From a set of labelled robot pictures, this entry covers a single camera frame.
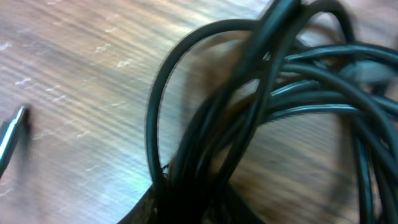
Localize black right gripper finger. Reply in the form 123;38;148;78
118;184;173;224

